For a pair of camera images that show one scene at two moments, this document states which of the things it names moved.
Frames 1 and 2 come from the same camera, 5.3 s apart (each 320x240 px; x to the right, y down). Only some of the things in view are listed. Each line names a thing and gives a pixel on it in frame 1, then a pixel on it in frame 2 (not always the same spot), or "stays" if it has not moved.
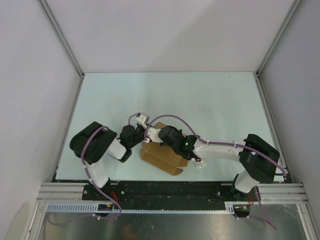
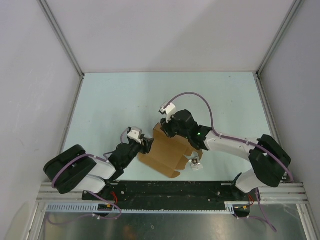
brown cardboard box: x=159 y=157 stays
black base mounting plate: x=162 y=192 stays
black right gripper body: x=175 y=150 -> x=171 y=129
